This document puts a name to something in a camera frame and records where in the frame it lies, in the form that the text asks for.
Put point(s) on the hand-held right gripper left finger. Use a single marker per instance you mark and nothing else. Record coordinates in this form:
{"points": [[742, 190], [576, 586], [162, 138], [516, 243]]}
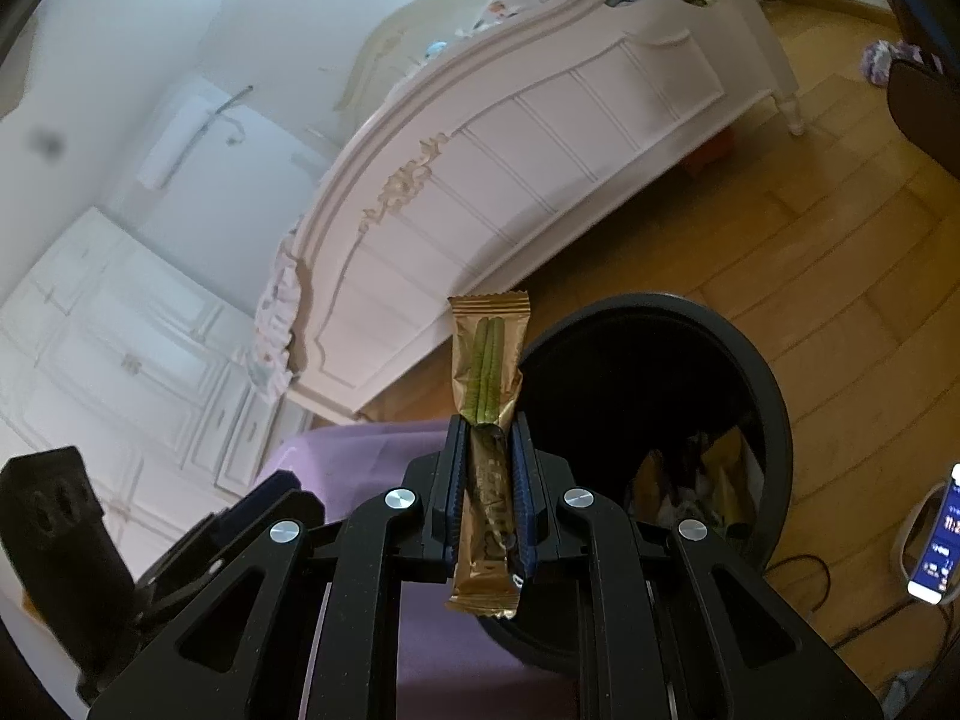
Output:
{"points": [[457, 495]]}

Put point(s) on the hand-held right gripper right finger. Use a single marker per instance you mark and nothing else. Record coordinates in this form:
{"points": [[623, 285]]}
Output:
{"points": [[523, 495]]}

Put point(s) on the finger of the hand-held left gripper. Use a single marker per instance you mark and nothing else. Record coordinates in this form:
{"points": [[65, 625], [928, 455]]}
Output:
{"points": [[255, 506]]}

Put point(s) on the golden snack stick packet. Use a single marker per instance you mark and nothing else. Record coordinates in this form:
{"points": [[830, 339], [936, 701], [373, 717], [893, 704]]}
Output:
{"points": [[487, 360]]}

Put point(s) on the black trash bin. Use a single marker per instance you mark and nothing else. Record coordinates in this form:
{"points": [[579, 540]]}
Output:
{"points": [[637, 382]]}

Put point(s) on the white wardrobe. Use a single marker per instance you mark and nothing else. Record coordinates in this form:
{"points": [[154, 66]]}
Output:
{"points": [[112, 352]]}

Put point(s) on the golden wrapper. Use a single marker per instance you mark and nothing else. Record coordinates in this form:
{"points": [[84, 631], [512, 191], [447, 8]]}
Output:
{"points": [[731, 480]]}

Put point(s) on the cream carved bed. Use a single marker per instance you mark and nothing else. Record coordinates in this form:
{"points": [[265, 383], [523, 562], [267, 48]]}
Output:
{"points": [[525, 187]]}

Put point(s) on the white air conditioner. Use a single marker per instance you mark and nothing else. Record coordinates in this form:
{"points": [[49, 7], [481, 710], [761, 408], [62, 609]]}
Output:
{"points": [[187, 135]]}

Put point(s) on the red box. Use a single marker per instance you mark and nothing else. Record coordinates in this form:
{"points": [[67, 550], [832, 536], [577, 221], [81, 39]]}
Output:
{"points": [[712, 154]]}

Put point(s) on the white phone stand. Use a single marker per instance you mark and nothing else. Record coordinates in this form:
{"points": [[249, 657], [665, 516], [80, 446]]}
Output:
{"points": [[919, 517]]}

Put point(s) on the smartphone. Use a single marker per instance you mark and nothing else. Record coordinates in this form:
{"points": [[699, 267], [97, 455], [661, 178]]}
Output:
{"points": [[937, 540]]}

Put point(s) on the blue plush toy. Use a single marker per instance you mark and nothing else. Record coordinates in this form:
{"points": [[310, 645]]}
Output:
{"points": [[436, 50]]}

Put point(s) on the purple white cloth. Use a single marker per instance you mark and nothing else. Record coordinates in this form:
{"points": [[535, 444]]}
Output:
{"points": [[892, 60]]}

